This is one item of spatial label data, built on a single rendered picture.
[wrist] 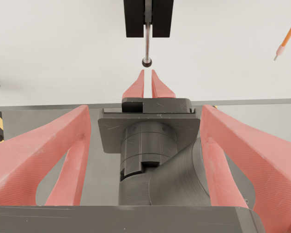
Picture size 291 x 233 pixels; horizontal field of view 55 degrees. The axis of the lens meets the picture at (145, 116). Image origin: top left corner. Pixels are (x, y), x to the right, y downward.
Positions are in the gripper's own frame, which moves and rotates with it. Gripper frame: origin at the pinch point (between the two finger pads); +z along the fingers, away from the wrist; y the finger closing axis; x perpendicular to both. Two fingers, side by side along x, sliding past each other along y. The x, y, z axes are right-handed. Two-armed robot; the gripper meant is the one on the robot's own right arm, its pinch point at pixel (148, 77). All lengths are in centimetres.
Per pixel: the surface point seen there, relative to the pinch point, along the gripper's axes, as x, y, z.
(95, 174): 109, 25, 43
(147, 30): -8.5, 0.2, -2.5
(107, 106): 17.0, 7.4, 10.0
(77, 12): -5.2, 8.9, 6.3
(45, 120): 89, 50, 63
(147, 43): -6.0, 0.2, -1.2
